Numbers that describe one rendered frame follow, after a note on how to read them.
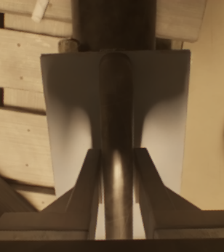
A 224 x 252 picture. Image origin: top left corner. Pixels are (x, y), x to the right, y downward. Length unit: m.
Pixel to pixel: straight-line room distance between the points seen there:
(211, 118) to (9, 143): 0.49
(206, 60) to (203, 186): 0.35
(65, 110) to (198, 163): 0.46
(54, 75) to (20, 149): 0.25
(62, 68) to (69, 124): 0.05
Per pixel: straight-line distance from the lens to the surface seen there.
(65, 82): 0.18
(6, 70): 0.39
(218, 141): 0.58
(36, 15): 0.36
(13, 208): 0.43
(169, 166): 0.20
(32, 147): 0.40
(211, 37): 0.53
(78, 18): 0.22
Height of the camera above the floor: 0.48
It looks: 76 degrees down
